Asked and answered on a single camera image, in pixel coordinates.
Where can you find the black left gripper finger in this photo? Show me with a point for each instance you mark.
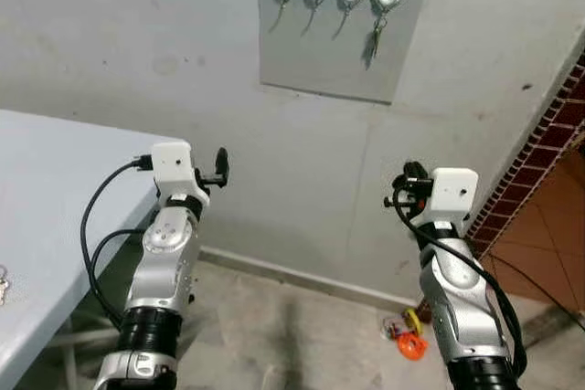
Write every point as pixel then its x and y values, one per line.
pixel 222 162

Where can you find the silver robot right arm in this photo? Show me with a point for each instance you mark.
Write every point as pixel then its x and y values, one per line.
pixel 462 308

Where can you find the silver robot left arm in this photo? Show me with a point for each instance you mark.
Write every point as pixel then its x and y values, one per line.
pixel 164 267

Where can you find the colourful small toy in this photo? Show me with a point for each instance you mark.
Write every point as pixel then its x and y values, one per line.
pixel 395 324

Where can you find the grey skirting board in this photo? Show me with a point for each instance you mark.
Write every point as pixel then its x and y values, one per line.
pixel 302 279

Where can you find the white folding table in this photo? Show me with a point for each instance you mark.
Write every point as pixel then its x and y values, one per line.
pixel 55 189

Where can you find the orange plastic toy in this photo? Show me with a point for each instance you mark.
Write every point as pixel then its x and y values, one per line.
pixel 411 345

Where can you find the dark metal key bunch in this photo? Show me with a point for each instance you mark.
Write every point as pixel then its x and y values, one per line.
pixel 376 41

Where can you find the silver key bunch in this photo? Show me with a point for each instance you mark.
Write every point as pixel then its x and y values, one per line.
pixel 3 285

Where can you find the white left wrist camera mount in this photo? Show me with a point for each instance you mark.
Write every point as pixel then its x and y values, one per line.
pixel 172 163

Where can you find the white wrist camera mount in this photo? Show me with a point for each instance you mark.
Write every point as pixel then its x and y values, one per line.
pixel 452 191
pixel 172 163

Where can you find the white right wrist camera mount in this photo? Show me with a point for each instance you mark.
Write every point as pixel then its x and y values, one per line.
pixel 452 191

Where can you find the grey wall board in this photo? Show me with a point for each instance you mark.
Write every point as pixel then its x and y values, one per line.
pixel 311 66

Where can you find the red brick tile wall strip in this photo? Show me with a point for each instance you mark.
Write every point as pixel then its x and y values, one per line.
pixel 539 148

